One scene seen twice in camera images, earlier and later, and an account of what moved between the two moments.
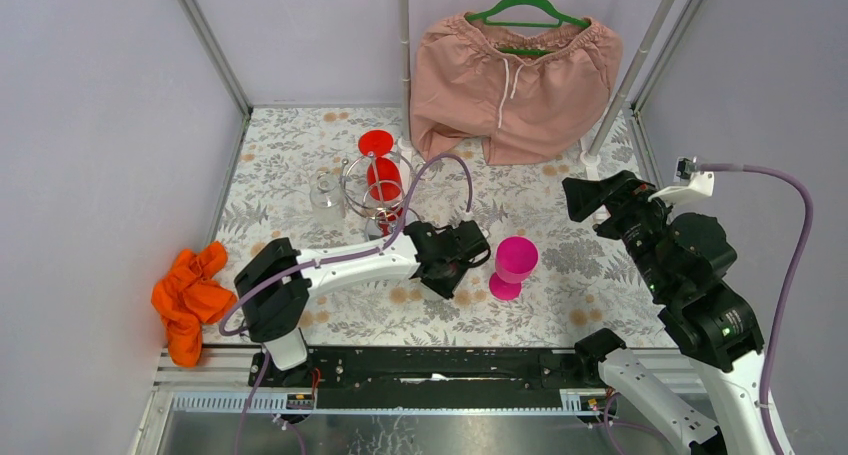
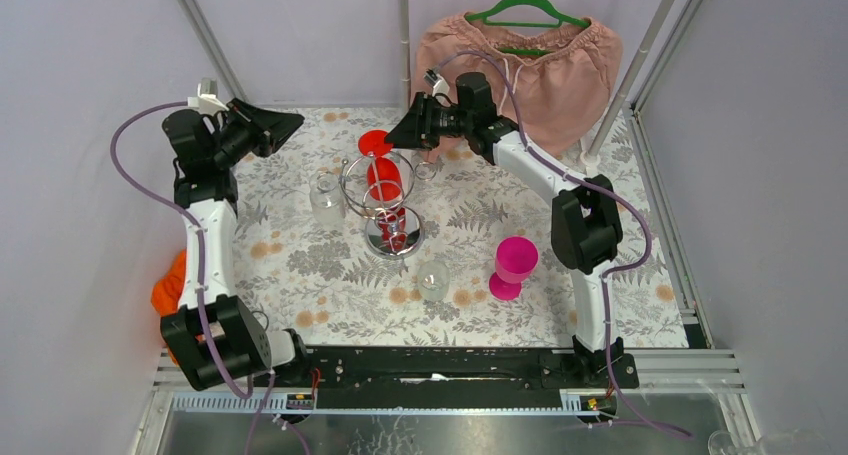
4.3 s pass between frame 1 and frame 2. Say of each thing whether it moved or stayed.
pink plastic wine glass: stayed
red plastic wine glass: stayed
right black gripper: moved
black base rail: stayed
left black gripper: moved
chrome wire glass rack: stayed
